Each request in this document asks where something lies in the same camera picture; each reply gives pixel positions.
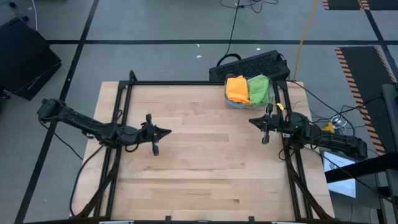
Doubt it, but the lime green microfiber towel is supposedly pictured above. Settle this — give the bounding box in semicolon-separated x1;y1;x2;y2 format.
248;74;272;106

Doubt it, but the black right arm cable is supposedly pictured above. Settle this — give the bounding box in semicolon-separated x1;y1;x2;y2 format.
287;80;356;136

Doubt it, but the white printed sheet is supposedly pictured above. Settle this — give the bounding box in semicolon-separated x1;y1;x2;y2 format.
323;151;357;198

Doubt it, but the yellow floor cable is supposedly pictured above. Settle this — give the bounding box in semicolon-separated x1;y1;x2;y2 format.
292;0;320;82

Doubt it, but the white coiled cable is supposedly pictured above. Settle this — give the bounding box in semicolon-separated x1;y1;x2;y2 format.
331;114;349;126

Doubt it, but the black metal table frame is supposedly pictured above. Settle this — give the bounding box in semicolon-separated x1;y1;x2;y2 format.
74;70;335;224

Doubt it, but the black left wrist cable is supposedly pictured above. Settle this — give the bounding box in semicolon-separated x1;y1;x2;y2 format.
124;141;141;153

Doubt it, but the white floor cable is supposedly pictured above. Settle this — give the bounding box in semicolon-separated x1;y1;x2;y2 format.
30;0;39;32

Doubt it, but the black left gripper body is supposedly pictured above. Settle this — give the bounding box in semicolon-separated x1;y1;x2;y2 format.
124;113;161;156

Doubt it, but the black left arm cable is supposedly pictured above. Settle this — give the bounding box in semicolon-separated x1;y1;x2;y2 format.
68;144;105;218

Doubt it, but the clear plastic bin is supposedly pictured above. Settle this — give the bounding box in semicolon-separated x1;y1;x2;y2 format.
223;73;276;111

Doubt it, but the black hazard-striped floor mat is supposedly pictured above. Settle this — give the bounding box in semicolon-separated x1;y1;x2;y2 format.
322;0;398;11
335;45;398;156

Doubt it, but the black floor cable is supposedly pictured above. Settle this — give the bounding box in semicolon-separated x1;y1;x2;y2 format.
216;0;279;67

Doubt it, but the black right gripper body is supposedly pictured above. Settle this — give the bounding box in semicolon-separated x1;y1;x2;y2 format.
261;103;292;146

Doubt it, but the black diagonal beam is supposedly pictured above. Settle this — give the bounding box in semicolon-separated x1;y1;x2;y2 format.
325;152;398;184

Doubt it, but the grey upright post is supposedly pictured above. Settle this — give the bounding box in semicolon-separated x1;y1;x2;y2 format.
381;83;398;156

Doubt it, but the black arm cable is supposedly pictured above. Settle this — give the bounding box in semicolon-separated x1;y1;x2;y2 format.
68;144;105;218
287;80;356;136

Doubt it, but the black perforated computer case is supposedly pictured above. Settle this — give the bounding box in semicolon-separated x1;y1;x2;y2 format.
208;49;291;82

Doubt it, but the large black box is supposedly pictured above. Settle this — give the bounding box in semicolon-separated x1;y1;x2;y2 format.
0;17;62;101

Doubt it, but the orange microfiber towel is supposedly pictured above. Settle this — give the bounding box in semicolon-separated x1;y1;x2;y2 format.
226;75;251;105

